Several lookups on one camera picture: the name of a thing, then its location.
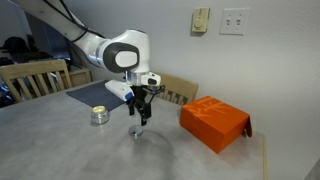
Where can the wooden chair at table end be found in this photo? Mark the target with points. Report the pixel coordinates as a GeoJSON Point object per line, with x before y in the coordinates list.
{"type": "Point", "coordinates": [35, 79]}

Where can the wooden chair at wall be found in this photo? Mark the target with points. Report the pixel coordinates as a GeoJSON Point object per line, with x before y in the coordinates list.
{"type": "Point", "coordinates": [177, 90]}

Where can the small wooden side cabinet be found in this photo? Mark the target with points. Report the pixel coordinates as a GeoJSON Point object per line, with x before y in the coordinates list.
{"type": "Point", "coordinates": [79, 76]}

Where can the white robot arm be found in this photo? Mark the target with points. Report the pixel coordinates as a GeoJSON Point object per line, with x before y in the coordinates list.
{"type": "Point", "coordinates": [128, 53]}

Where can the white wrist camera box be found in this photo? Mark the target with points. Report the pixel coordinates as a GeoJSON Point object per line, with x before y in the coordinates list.
{"type": "Point", "coordinates": [120, 89]}

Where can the silver jar with yellow cream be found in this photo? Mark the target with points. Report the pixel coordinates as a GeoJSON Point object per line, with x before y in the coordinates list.
{"type": "Point", "coordinates": [99, 115]}

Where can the beige wall thermostat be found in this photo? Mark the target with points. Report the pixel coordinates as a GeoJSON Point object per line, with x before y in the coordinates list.
{"type": "Point", "coordinates": [200, 20]}

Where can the dark blue placemat cloth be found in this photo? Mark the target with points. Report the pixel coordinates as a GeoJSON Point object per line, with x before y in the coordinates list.
{"type": "Point", "coordinates": [96, 95]}

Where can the round silver lid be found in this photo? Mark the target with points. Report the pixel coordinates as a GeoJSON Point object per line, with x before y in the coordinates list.
{"type": "Point", "coordinates": [135, 131]}

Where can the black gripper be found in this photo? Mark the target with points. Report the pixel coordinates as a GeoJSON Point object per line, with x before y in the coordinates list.
{"type": "Point", "coordinates": [138, 101]}

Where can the orange cardboard box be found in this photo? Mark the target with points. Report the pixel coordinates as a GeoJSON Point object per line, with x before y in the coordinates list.
{"type": "Point", "coordinates": [214, 122]}

